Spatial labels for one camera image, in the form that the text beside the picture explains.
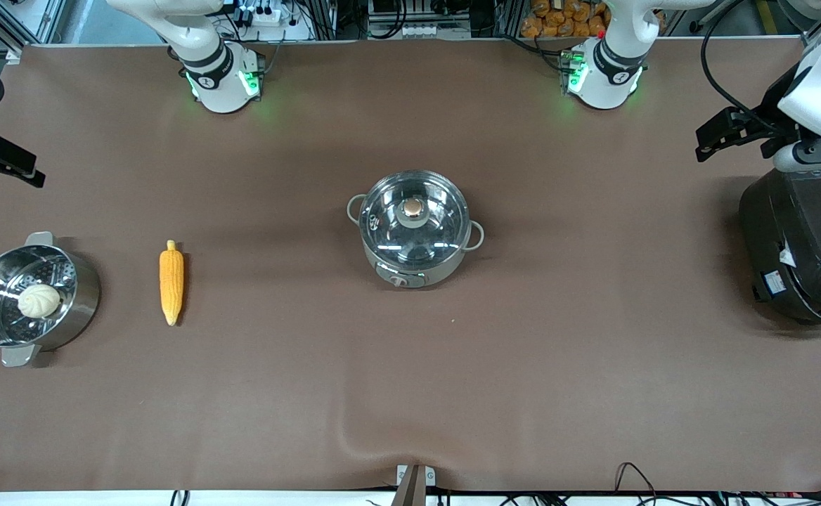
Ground yellow corn cob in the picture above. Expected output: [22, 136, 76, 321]
[159, 240, 186, 327]

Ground round glass pot lid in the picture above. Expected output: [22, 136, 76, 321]
[358, 171, 471, 266]

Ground stainless steel steamer pot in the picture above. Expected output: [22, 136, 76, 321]
[0, 231, 102, 368]

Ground grey electric cooking pot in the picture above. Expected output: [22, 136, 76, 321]
[347, 170, 486, 290]

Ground black rice cooker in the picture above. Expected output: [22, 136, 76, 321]
[738, 167, 821, 333]

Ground white steamed bun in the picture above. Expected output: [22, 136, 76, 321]
[17, 283, 62, 319]

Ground crate of orange buns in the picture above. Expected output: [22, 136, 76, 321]
[520, 0, 609, 39]

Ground white power strip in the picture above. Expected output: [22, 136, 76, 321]
[237, 0, 283, 27]

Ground brown table mat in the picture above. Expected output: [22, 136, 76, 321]
[0, 39, 821, 493]

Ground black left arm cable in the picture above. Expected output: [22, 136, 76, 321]
[700, 0, 805, 136]

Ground aluminium frame profile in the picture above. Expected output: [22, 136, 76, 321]
[0, 0, 68, 65]

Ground looped black cable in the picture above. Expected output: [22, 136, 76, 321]
[614, 462, 659, 506]

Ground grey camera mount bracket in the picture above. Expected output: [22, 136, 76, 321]
[391, 464, 437, 506]

